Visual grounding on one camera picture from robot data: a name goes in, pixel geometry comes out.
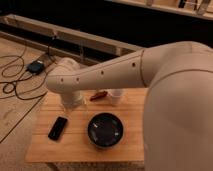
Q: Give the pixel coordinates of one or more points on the black smartphone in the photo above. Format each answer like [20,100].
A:
[57,128]

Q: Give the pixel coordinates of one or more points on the white cup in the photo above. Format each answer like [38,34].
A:
[115,96]

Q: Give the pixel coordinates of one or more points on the brown red sausage toy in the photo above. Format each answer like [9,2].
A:
[98,95]

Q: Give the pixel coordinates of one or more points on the small wooden table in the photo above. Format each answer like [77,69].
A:
[74,145]

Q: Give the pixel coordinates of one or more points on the dark power adapter box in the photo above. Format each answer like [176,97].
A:
[36,67]

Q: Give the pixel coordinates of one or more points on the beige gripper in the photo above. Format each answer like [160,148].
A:
[73,99]

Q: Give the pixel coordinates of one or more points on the long wooden floor beam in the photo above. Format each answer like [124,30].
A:
[99,43]

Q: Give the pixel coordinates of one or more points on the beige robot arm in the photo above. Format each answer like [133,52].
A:
[178,108]

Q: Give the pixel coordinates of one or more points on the black bowl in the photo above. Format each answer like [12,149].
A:
[105,130]

